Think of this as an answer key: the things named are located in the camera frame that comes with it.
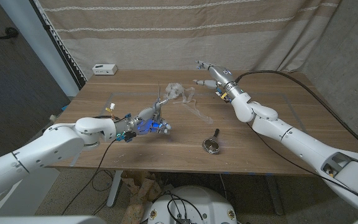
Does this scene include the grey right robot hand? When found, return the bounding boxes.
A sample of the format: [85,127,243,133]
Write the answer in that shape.
[193,60,244,100]

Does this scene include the white power strip box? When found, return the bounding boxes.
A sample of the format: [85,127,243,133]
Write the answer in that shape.
[92,63,119,76]

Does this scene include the crumpled brown paper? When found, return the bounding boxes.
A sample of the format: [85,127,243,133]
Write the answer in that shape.
[122,170,173,224]

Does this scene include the thin black left wrist cable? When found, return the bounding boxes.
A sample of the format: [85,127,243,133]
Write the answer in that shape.
[61,139,118,216]

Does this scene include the black zigzag edged strip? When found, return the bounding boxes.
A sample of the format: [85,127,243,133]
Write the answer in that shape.
[31,0,88,90]

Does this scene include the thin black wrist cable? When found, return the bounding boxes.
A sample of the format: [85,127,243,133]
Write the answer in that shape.
[246,122,358,197]
[61,139,118,216]

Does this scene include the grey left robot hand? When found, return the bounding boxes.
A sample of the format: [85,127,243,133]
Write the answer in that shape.
[116,98,172,141]

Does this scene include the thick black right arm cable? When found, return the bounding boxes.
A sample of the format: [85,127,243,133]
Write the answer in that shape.
[234,70,358,159]

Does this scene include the white table leg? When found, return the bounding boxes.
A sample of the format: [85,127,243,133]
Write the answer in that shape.
[106,170,124,208]

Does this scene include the grey table leg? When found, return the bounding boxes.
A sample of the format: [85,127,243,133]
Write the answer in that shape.
[264,175,285,216]

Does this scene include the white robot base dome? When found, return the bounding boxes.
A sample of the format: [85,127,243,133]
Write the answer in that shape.
[147,185,238,224]

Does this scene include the orange grey handled scissors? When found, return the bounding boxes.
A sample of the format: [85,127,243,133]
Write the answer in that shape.
[154,82,166,125]

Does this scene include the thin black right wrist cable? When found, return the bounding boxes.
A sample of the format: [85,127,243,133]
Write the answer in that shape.
[246,122,358,197]

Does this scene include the beige striped curtain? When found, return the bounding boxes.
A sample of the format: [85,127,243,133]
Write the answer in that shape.
[37,0,343,73]

